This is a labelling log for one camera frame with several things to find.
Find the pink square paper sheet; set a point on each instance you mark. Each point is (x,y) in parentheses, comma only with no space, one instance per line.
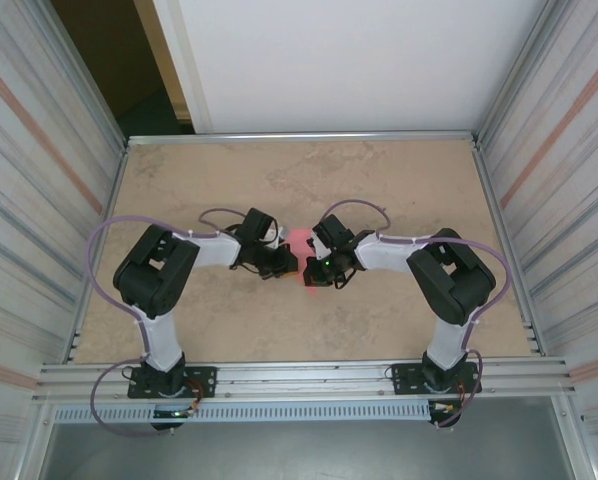
(300,240)

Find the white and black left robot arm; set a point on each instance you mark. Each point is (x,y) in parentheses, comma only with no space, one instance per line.
(151,270)

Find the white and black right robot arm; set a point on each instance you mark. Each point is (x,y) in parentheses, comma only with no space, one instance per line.
(454,275)

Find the brown wooden door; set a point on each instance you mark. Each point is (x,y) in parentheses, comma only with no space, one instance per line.
(104,50)

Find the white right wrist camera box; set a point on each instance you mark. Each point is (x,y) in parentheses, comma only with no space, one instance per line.
(321,246)

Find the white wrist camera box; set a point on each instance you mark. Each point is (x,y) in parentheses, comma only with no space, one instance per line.
(321,246)
(276,237)

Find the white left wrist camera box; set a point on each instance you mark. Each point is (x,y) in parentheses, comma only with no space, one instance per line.
(276,237)

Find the aluminium table edge rail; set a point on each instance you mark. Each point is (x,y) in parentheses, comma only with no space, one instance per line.
(304,136)

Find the long aluminium mounting rail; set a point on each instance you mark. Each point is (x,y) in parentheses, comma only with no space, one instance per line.
(304,377)

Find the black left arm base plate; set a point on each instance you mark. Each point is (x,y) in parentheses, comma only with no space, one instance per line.
(204,377)

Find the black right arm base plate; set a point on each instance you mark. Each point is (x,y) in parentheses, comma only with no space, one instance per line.
(404,377)

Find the aluminium table side rail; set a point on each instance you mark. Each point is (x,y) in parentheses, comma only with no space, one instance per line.
(115,185)
(486,185)

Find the white door frame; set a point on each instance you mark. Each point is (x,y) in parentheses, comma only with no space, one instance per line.
(183,60)

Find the aluminium corner post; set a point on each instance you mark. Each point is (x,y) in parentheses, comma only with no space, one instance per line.
(88,75)
(518,75)

